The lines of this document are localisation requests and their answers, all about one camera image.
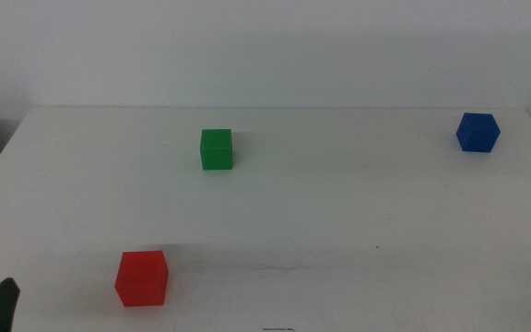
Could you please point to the red cube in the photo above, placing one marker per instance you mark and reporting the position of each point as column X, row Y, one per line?
column 141, row 279

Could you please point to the green cube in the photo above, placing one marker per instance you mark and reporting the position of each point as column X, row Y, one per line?
column 216, row 150

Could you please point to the blue cube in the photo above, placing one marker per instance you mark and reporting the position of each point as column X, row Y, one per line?
column 477, row 133

